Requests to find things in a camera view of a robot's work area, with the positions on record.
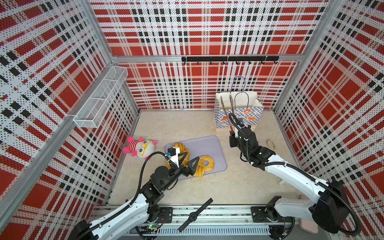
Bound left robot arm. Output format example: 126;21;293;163
69;152;200;240

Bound ring shaped fake bread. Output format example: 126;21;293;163
199;155;215;172

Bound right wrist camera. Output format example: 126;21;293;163
234;119;243;138

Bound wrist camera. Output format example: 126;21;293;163
166;147;180;170
234;119;243;138

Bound white wire mesh basket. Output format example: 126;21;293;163
74;66;128;129

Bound round ridged fake bread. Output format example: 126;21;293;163
173;143;190;160

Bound black hook rail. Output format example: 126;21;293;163
181;56;280;63

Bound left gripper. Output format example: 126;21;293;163
161;151;199;191

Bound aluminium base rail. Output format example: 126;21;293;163
123;205;299;240

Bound ridged fake bread bottom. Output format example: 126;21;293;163
193;166;206;178

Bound pink smartphone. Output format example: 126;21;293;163
299;219;319;234

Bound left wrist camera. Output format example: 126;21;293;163
166;147;180;170

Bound pink striped plush toy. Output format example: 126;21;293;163
123;137;157;159

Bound red handled metal tongs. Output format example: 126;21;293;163
219;94;237;133

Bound oval fake bread centre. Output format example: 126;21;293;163
166;160;172;169

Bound black wristwatch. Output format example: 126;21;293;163
178;198;213;233

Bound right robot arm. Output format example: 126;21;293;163
229;125;362;236

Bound blue checkered paper bag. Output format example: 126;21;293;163
214;76;264;131

